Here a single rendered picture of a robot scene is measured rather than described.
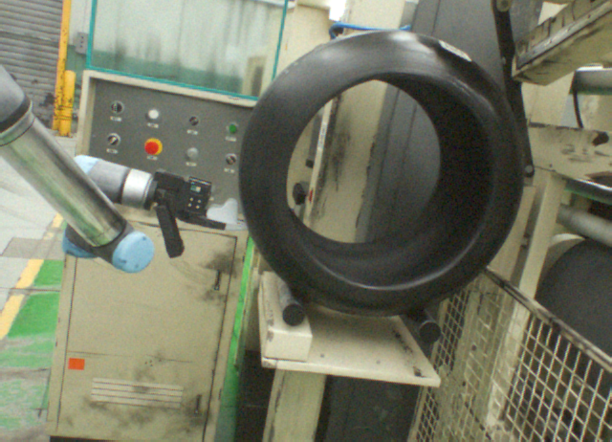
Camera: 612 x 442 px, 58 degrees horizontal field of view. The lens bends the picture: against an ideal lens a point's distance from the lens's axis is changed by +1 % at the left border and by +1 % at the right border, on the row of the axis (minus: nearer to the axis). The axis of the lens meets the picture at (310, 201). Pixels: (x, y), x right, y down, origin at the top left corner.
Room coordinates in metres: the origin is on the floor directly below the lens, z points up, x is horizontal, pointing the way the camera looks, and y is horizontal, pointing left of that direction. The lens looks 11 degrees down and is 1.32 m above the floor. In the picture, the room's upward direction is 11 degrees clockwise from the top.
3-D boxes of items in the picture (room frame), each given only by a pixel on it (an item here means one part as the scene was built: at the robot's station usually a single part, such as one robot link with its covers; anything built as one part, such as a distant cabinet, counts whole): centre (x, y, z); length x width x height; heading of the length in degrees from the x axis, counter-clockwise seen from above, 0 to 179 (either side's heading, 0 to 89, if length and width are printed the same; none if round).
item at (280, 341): (1.18, 0.02, 0.84); 0.36 x 0.09 x 0.06; 9
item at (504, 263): (1.47, -0.46, 1.05); 0.20 x 0.15 x 0.30; 9
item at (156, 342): (1.84, 0.48, 0.63); 0.56 x 0.41 x 1.27; 99
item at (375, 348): (1.20, -0.12, 0.80); 0.37 x 0.36 x 0.02; 99
